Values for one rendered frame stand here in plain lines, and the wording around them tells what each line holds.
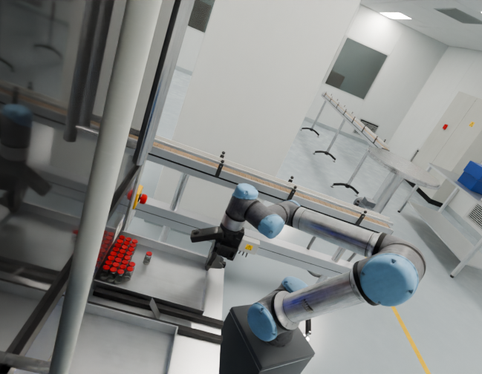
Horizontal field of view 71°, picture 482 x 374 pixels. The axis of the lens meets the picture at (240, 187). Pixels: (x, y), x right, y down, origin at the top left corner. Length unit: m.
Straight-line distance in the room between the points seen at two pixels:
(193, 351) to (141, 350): 0.15
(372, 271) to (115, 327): 0.69
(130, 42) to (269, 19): 2.13
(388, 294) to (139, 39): 0.76
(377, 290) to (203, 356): 0.51
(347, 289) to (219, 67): 1.82
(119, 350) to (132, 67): 0.83
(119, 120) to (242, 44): 2.11
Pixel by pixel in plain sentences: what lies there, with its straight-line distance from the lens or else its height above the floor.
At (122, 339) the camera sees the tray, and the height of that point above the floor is 0.88.
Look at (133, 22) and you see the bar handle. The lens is 0.30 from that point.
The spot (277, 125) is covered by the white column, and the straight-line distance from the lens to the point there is 2.52.
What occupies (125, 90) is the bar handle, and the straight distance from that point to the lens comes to 0.31.
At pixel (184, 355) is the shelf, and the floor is 0.88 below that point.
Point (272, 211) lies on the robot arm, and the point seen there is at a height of 1.25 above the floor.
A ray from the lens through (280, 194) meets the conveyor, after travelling 2.05.
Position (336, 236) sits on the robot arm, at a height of 1.27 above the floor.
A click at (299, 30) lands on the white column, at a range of 2.43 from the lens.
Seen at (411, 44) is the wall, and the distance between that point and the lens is 9.91.
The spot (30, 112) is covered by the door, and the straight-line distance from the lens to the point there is 0.36.
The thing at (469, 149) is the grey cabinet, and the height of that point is 1.21.
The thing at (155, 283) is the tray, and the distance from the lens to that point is 1.19.
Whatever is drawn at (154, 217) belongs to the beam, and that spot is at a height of 0.47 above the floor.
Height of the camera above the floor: 1.72
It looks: 25 degrees down
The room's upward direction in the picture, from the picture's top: 24 degrees clockwise
